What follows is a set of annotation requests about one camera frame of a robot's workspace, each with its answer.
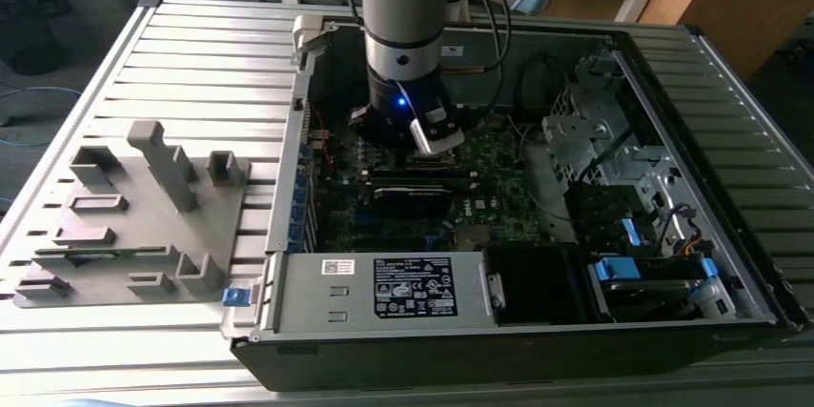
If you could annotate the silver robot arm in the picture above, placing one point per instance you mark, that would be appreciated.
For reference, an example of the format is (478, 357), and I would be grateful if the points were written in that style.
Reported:
(400, 11)

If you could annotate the CPU socket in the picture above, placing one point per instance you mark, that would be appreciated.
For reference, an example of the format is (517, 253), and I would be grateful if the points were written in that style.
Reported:
(439, 163)

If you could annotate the white label sticker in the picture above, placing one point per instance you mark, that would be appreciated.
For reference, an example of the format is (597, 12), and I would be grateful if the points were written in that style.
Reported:
(452, 50)

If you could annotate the black graphics card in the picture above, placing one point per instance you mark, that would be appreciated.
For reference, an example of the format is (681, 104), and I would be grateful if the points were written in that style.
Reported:
(414, 204)

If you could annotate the green motherboard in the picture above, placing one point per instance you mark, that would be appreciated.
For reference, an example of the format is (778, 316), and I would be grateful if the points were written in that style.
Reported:
(502, 188)

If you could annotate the grey chipset heatsink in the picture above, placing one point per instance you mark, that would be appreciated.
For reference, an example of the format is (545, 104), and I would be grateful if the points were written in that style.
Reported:
(474, 234)

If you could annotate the silver metal drive cage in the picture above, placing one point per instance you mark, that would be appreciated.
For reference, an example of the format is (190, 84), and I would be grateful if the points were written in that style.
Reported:
(573, 130)

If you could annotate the black plastic bay block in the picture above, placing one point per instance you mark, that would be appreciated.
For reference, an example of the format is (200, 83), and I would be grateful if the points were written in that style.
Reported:
(598, 202)

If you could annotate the silver power supply unit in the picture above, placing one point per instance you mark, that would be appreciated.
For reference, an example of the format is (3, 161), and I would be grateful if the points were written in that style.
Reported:
(306, 292)

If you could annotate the grey parts rack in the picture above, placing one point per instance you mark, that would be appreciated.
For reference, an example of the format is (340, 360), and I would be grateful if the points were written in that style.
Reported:
(159, 235)

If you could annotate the blue disk carrier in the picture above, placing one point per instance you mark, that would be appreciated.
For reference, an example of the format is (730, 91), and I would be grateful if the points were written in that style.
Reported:
(629, 231)
(615, 268)

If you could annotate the blue case clip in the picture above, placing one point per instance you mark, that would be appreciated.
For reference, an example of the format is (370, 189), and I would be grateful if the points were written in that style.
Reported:
(235, 297)

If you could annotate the black open PC case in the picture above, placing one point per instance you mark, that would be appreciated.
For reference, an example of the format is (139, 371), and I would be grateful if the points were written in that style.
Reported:
(444, 364)

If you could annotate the black hard disk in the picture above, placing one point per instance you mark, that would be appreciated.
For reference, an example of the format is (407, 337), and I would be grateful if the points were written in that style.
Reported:
(645, 299)

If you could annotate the black office chair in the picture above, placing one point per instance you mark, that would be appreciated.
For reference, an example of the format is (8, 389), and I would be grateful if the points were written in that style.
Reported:
(35, 49)

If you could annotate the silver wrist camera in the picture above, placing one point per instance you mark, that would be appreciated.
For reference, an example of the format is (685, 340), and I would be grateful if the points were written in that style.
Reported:
(439, 135)

